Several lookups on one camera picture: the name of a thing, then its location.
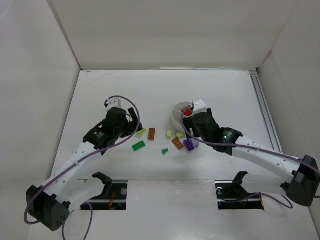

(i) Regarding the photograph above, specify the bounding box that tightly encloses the lime green 2x4 brick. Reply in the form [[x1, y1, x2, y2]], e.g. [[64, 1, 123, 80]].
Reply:
[[136, 128, 146, 138]]

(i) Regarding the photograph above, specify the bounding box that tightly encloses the red 2x4 brick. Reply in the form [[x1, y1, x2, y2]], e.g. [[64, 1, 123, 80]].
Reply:
[[184, 109, 193, 117]]

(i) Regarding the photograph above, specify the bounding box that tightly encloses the pale yellow small brick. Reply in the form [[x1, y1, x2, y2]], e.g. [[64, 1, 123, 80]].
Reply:
[[176, 132, 184, 139], [166, 130, 173, 139]]

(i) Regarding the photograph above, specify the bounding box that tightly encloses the small green slope brick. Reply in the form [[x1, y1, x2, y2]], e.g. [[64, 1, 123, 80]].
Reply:
[[161, 148, 169, 155]]

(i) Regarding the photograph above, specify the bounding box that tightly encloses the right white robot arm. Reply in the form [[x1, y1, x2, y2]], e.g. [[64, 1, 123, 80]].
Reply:
[[180, 108, 320, 207]]

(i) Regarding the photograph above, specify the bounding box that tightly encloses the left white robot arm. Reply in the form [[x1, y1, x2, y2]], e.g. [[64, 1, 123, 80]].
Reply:
[[23, 105, 142, 232]]

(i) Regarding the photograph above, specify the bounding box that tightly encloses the white round divided container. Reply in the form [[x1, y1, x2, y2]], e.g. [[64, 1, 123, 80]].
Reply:
[[171, 101, 192, 132]]

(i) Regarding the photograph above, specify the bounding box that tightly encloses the orange 2x4 brick left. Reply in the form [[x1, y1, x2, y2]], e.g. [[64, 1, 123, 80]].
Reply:
[[148, 128, 156, 141]]

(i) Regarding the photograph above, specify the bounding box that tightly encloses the orange 2x4 brick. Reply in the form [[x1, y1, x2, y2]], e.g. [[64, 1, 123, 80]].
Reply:
[[148, 128, 156, 141], [171, 137, 184, 151]]

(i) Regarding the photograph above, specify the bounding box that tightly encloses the lavender slope brick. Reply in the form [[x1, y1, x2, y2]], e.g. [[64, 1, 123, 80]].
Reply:
[[190, 138, 200, 149]]

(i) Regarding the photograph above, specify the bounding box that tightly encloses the purple 2x4 brick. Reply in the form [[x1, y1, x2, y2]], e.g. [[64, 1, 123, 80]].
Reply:
[[183, 139, 195, 152]]

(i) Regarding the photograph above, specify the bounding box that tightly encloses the orange 2x4 brick right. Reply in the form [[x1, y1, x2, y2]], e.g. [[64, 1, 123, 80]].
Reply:
[[171, 137, 184, 151]]

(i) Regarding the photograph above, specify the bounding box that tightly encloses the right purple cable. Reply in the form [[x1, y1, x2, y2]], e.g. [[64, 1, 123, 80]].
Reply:
[[180, 106, 320, 210]]

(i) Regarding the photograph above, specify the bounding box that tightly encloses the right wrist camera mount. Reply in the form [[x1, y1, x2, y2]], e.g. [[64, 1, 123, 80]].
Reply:
[[192, 98, 207, 116]]

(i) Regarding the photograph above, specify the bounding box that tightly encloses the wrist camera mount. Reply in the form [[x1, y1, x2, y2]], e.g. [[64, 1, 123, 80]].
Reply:
[[104, 97, 121, 112], [192, 98, 207, 116]]

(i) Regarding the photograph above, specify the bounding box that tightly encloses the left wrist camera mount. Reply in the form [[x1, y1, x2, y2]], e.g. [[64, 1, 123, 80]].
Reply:
[[104, 97, 121, 112]]

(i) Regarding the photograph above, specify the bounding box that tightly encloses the aluminium rail right side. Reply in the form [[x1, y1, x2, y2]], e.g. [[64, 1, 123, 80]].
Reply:
[[249, 70, 283, 153]]

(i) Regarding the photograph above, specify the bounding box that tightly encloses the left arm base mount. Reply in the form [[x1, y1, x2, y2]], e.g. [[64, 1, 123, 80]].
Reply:
[[86, 172, 128, 211]]

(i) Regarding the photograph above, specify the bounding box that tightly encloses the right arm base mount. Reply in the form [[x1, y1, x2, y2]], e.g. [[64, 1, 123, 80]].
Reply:
[[215, 171, 264, 210]]

